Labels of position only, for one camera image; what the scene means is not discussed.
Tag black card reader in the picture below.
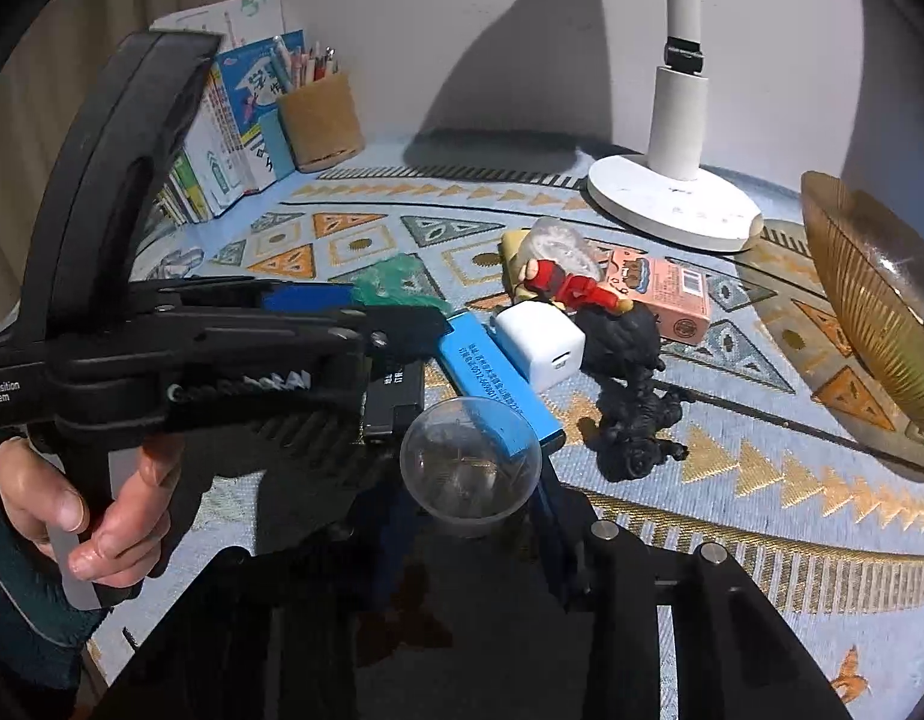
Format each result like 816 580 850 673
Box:
363 362 425 444

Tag blue rectangular battery box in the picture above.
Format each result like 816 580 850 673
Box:
437 312 566 455

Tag clear plastic dome cup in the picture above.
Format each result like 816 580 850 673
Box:
400 397 542 538

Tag red iron man figurine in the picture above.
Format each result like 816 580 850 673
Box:
519 259 633 316

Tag white charger cube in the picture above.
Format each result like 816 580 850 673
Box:
490 301 586 394

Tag clear correction tape dispenser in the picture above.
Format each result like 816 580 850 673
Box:
516 216 602 281

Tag black dragon figurine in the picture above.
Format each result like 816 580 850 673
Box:
574 302 693 483

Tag pink capybara carton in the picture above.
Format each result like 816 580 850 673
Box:
592 247 711 346

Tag person's left hand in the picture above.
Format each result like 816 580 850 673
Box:
0 436 184 589

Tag row of upright books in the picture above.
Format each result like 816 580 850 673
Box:
151 0 304 223

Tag cork pencil holder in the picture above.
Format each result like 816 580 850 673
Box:
278 71 366 172

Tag pens in holder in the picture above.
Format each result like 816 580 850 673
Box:
268 36 340 94

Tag white desk lamp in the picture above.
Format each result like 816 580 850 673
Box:
587 0 763 254

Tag patterned blue table mat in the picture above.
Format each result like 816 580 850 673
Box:
86 156 924 720

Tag amber ribbed glass bowl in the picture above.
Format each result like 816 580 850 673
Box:
800 171 924 434

